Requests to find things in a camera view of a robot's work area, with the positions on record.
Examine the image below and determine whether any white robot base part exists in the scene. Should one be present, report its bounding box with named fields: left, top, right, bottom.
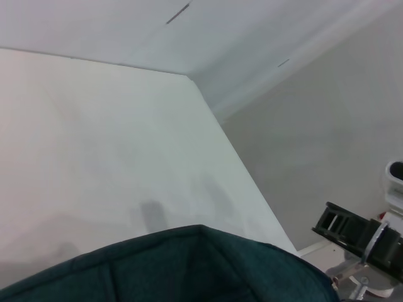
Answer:
left=382, top=160, right=403, bottom=218

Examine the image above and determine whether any silver zipper pull ring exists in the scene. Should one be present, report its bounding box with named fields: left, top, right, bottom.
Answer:
left=361, top=221, right=391, bottom=265

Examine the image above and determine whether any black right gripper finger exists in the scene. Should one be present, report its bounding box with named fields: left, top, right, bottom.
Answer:
left=311, top=202, right=403, bottom=280

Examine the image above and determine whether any dark teal lunch bag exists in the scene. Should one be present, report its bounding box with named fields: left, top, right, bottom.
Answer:
left=0, top=224, right=341, bottom=302

